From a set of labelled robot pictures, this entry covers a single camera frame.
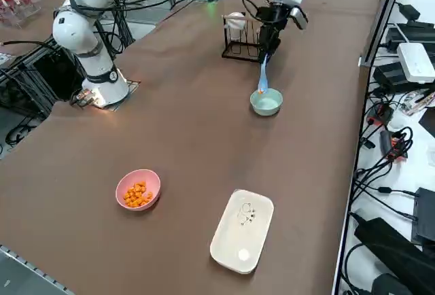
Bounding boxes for black flat box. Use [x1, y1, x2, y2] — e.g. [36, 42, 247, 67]
[373, 60, 411, 88]

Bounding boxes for black wire cup rack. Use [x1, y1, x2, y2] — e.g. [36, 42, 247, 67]
[221, 12, 269, 67]

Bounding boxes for red black adapter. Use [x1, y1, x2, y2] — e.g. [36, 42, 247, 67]
[368, 103, 395, 126]

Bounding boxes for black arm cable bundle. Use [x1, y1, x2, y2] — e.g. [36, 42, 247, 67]
[101, 0, 273, 58]

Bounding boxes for large black case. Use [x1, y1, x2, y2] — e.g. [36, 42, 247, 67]
[354, 218, 435, 295]

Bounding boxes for black upright box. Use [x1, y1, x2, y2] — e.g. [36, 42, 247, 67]
[411, 188, 435, 245]

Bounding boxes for black frame cart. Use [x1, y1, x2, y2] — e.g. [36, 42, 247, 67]
[0, 39, 88, 119]

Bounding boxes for wooden rack bar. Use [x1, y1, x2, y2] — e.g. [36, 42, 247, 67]
[221, 14, 260, 23]

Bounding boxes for clear acrylic shelf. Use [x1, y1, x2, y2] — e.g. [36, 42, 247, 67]
[0, 0, 41, 29]

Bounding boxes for blue spoon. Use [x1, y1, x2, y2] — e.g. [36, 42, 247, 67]
[257, 55, 271, 95]

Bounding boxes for aluminium frame post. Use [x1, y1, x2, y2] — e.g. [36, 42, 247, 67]
[360, 0, 408, 68]

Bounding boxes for white cup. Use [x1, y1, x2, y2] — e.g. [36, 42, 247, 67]
[226, 12, 246, 41]

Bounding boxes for orange popcorn pile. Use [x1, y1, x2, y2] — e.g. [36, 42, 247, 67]
[122, 181, 154, 207]

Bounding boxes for pink bowl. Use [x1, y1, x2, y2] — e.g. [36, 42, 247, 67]
[115, 169, 162, 211]

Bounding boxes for white flat power box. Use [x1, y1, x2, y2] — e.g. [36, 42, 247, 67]
[396, 42, 435, 84]

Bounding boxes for black power brick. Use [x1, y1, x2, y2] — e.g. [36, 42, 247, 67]
[387, 22, 435, 53]

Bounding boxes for white rectangular tray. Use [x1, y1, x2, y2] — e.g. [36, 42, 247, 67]
[209, 188, 275, 275]

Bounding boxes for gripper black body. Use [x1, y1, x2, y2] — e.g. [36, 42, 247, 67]
[256, 2, 290, 33]

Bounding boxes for aluminium rail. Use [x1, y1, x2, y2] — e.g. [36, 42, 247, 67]
[0, 243, 74, 295]

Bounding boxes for green bowl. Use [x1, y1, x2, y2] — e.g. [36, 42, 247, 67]
[249, 88, 284, 117]

